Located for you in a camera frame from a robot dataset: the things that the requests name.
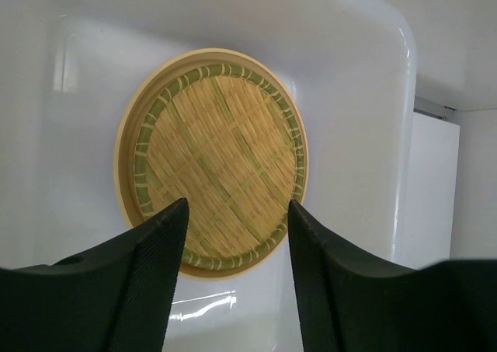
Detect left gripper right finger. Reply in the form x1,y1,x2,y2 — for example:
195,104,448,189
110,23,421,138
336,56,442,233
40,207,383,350
288,201,496,351

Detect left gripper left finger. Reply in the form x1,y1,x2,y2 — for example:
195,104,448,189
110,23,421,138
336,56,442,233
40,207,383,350
1,199,189,351

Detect beige plate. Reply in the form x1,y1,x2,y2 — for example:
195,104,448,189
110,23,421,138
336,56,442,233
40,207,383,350
113,47,310,281

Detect white plastic bin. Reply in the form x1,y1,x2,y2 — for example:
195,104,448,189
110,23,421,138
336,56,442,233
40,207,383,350
1,0,416,351

